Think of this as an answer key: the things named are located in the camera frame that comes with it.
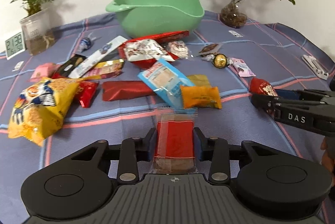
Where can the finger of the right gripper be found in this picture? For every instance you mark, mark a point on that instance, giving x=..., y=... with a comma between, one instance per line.
x=267, y=103
x=307, y=95

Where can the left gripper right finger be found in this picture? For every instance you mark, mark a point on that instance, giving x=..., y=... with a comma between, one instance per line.
x=219, y=153

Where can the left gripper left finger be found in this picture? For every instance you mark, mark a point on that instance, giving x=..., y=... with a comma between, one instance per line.
x=129, y=153

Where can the red snack pouch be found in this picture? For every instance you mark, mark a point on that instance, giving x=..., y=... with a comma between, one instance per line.
x=261, y=86

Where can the red clear wafer packet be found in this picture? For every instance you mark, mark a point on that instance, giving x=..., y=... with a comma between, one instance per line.
x=174, y=152

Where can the pink small packet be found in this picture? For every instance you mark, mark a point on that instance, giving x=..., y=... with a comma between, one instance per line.
x=242, y=68

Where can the orange snack packet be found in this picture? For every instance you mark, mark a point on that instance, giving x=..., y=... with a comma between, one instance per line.
x=200, y=96

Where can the long red gold packet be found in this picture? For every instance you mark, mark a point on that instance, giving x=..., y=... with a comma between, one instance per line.
x=124, y=90

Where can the gold chocolate ball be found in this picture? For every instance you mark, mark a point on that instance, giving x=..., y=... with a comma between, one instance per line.
x=219, y=61

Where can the light blue snack packet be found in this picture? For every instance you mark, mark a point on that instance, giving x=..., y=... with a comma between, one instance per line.
x=165, y=80

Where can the brown nut packet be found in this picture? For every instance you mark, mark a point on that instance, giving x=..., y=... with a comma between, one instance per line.
x=210, y=49

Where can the red white snack bag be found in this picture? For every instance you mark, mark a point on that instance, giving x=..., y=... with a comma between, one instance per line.
x=144, y=53

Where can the white red rice cracker packet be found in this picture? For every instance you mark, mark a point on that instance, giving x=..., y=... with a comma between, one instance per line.
x=178, y=48

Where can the person right hand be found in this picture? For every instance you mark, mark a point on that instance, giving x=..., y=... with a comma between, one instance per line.
x=326, y=160

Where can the small red candy packet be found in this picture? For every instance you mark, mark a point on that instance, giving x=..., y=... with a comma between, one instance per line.
x=85, y=93

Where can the yellow pink snack bar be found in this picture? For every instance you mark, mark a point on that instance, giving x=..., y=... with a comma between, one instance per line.
x=106, y=69

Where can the white long snack bar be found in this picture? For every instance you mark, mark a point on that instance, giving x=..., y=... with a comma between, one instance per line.
x=96, y=57

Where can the yellow chips bag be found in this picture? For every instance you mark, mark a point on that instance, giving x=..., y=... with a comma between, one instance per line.
x=40, y=109

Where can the black snack bar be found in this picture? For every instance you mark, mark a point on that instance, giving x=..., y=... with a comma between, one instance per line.
x=65, y=69

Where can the blue chocolate ball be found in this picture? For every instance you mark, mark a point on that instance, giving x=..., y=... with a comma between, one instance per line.
x=87, y=42

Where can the pink snack packet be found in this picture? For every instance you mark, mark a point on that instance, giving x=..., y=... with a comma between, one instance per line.
x=44, y=70

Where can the green plastic bowl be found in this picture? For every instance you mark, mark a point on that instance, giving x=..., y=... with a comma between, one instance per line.
x=140, y=18

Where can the digital clock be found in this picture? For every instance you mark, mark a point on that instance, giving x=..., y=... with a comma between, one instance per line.
x=14, y=45

